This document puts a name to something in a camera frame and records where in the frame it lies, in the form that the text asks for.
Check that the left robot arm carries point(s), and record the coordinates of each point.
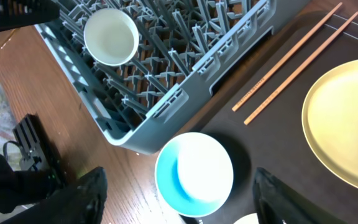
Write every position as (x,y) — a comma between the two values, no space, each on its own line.
(21,13)

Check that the wooden chopstick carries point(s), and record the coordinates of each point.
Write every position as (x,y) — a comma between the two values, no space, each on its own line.
(299,69)
(286,57)

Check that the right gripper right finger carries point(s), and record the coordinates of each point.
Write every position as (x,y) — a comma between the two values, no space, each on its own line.
(276,202)

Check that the dark brown serving tray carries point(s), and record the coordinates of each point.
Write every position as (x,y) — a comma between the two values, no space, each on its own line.
(275,139)

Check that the white pink bowl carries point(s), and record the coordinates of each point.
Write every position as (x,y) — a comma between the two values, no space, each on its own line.
(251,218)

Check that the yellow round plate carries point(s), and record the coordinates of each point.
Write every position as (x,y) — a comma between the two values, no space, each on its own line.
(329,119)

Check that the white cup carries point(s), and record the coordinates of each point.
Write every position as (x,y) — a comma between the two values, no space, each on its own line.
(111,37)

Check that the grey dishwasher rack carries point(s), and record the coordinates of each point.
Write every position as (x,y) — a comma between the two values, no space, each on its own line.
(185,48)

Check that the light blue bowl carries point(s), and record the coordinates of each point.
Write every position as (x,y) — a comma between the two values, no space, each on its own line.
(194,174)

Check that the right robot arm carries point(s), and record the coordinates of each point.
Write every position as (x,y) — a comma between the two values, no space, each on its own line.
(24,187)

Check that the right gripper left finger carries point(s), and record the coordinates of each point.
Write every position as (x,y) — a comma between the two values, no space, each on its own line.
(80,202)

